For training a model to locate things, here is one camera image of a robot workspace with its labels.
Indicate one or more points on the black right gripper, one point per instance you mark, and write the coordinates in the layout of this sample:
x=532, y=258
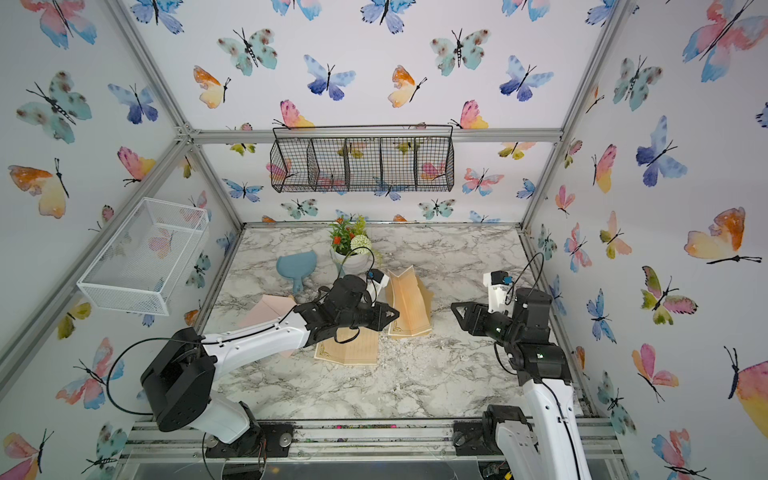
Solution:
x=480, y=321

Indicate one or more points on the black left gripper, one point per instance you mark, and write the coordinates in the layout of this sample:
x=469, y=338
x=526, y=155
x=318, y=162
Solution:
x=365, y=315

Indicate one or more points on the white letter paper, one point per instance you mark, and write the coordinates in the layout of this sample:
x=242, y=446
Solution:
x=409, y=302

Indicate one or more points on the pink envelope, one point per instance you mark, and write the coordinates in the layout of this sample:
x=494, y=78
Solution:
x=267, y=312

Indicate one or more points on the cream letter paper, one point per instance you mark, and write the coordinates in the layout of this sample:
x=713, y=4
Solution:
x=351, y=347

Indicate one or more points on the brown kraft envelope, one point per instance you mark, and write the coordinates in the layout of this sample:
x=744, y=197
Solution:
x=427, y=297

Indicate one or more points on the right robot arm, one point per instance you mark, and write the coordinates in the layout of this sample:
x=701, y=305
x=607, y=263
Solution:
x=545, y=444

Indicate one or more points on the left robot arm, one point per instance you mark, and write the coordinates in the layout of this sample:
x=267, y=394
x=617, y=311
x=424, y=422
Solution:
x=178, y=383

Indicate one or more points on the potted artificial flower plant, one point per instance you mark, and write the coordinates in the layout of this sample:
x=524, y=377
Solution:
x=351, y=247

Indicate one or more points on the blue dustpan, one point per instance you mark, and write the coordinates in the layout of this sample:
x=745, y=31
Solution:
x=296, y=268

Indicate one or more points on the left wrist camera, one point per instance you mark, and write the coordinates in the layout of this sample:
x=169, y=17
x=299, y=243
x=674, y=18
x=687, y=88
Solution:
x=376, y=281

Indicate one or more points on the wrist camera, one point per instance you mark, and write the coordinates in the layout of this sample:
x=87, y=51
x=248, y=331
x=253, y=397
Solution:
x=498, y=284
x=376, y=281

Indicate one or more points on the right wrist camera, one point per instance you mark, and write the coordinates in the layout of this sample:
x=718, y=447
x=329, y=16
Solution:
x=498, y=284

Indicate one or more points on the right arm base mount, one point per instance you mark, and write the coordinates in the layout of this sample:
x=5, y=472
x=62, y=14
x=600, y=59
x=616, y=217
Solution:
x=478, y=436

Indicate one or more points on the black wire wall basket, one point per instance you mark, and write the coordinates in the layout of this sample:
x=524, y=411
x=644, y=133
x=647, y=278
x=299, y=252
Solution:
x=378, y=159

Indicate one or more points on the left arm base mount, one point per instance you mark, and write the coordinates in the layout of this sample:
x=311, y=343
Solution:
x=263, y=441

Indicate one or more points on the white mesh wall basket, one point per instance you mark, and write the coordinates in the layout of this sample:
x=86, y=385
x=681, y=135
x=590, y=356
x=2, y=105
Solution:
x=142, y=262

